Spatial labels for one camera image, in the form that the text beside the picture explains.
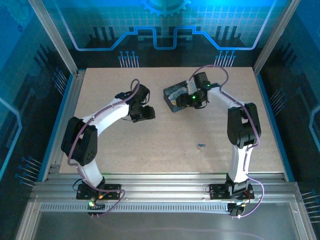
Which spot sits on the dark painted lock box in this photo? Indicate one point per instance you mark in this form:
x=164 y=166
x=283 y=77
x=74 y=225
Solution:
x=170 y=93

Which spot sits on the small blue key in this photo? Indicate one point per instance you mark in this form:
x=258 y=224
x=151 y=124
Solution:
x=200 y=145

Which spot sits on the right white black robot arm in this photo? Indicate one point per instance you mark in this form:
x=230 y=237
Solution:
x=245 y=125

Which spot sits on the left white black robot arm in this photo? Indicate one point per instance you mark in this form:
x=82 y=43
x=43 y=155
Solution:
x=112 y=112

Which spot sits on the grey metal front panel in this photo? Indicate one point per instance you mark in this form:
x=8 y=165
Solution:
x=162 y=225

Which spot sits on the aluminium left side rail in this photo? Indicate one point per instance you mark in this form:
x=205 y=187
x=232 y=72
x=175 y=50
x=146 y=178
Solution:
x=67 y=120

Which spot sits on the aluminium rail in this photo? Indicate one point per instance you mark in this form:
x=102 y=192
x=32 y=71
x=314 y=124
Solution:
x=67 y=120
x=162 y=186

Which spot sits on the aluminium front rail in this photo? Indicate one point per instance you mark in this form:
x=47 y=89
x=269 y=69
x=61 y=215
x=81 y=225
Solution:
x=162 y=186

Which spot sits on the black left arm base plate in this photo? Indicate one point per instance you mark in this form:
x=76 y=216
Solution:
x=112 y=191

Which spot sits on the blue right side rail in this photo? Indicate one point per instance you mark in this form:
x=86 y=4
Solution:
x=272 y=125

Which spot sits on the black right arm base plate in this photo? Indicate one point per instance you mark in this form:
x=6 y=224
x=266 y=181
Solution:
x=217 y=191

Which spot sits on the aluminium right frame post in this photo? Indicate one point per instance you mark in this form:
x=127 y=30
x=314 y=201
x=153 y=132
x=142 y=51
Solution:
x=275 y=37

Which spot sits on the aluminium frame post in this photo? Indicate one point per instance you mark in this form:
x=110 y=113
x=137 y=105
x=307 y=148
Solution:
x=55 y=37
x=275 y=37

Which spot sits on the aluminium left frame post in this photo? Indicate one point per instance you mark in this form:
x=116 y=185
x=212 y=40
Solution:
x=55 y=37

